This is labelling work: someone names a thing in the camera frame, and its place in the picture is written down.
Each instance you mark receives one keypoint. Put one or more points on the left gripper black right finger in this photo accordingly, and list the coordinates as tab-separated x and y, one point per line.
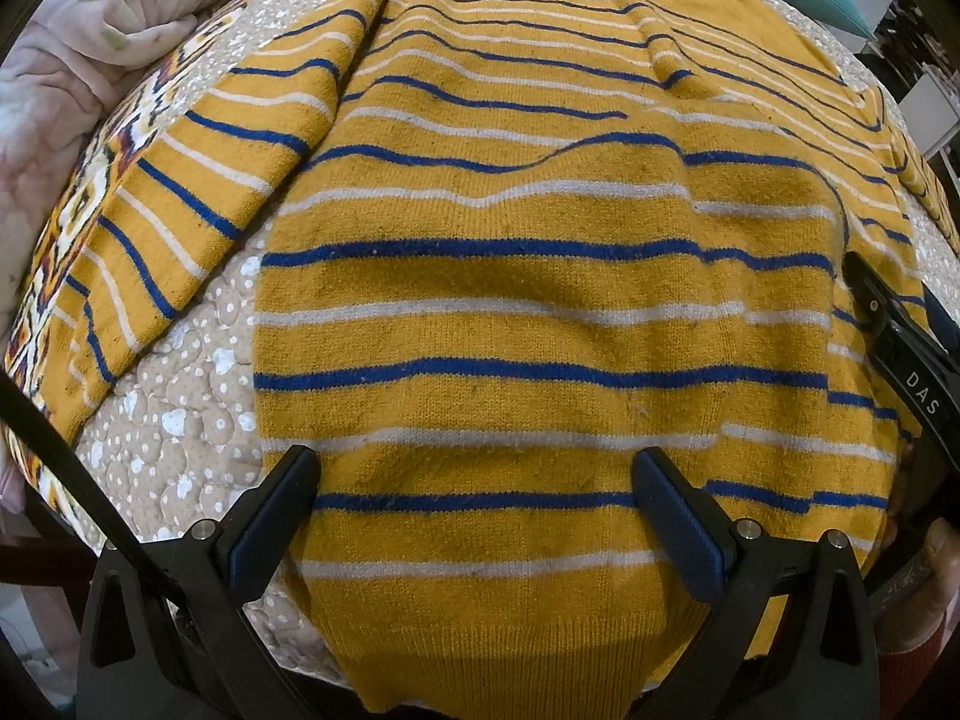
788	634

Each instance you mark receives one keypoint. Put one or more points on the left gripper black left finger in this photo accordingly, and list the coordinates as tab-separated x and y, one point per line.
167	637

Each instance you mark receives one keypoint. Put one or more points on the yellow striped knit sweater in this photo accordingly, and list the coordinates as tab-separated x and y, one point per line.
525	277

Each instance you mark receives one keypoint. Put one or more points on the person's right hand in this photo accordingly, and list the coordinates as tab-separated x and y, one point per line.
917	618

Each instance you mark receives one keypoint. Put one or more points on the beige dotted quilted bedspread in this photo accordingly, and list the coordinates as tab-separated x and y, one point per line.
180	419

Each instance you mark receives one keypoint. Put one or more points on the colourful diamond pattern blanket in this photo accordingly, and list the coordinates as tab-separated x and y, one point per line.
176	439

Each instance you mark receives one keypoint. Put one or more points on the pink floral fleece blanket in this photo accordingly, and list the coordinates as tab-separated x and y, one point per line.
72	64

